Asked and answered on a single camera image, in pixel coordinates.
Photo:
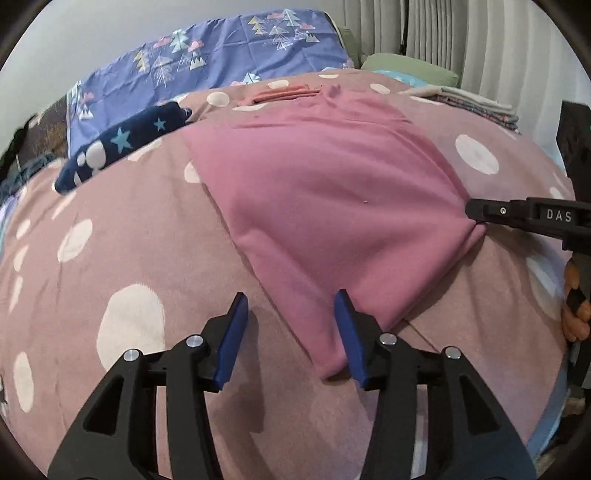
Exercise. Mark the pink garment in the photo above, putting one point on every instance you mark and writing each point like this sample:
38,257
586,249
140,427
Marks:
341,198

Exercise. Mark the white curtain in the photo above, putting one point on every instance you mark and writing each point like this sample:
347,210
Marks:
489,46

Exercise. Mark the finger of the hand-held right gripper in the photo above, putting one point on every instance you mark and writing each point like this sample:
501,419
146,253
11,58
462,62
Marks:
489,211

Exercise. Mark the white and lilac clothes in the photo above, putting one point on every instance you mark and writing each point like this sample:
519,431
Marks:
4,219

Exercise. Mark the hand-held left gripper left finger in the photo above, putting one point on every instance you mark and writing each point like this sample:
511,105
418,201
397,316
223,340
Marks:
231,341

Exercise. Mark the person's right hand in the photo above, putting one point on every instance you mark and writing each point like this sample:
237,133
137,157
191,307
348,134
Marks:
572,323

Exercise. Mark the stack of folded clothes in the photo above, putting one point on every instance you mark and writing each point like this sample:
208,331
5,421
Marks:
471,104

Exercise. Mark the dark chair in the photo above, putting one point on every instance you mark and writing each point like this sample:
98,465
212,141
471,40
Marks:
575,138

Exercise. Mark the blue tree pattern pillow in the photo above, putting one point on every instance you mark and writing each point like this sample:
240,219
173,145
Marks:
221,60

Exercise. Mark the navy star-print garment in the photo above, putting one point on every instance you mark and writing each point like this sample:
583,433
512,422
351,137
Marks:
115,143

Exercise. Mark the teal blanket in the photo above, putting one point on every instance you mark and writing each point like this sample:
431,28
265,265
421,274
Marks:
25,173

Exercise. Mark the dark branch-print panel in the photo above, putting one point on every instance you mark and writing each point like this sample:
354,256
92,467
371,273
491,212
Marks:
51,124

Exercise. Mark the pink polka dot blanket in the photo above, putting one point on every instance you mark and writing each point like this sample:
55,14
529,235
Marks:
115,240

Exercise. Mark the green pillow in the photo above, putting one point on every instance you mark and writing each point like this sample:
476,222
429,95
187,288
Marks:
406,67

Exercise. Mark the black bag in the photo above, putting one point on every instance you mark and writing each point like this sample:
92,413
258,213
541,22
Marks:
14,145

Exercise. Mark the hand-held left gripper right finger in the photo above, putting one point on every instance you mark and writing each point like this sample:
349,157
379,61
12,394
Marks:
351,341

